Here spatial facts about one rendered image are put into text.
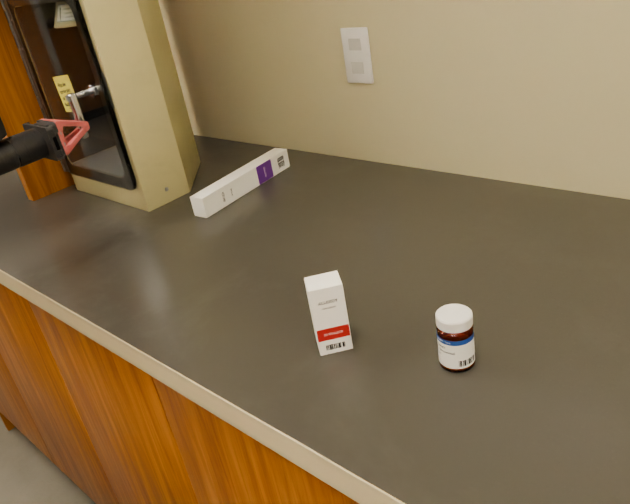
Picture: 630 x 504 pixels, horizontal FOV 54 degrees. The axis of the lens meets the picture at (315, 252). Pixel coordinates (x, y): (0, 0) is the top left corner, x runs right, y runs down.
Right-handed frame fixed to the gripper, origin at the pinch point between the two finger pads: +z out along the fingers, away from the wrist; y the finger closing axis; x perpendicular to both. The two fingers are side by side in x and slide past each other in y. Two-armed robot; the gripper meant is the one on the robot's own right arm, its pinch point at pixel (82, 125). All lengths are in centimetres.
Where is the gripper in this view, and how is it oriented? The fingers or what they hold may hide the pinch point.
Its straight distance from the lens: 133.0
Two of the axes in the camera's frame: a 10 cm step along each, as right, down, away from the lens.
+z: 6.6, -4.6, 5.9
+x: 1.8, 8.6, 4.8
